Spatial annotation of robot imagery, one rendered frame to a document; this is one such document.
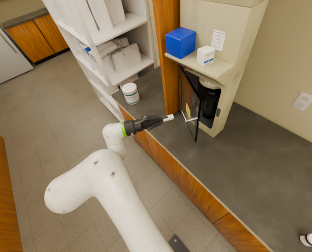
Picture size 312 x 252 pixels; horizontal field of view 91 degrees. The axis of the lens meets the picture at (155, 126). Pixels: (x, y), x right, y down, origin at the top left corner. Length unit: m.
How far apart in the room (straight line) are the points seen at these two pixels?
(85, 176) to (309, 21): 1.13
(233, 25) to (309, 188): 0.93
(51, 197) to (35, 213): 2.01
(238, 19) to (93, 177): 0.70
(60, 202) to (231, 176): 0.87
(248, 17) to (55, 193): 0.83
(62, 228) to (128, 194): 1.88
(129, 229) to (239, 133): 0.98
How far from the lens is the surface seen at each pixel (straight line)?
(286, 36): 1.15
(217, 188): 1.03
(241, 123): 1.30
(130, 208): 0.49
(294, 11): 1.12
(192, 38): 0.82
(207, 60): 0.74
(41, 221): 2.51
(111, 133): 0.90
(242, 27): 0.71
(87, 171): 0.48
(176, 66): 1.05
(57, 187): 0.57
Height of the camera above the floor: 1.91
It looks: 52 degrees down
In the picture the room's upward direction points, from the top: 13 degrees counter-clockwise
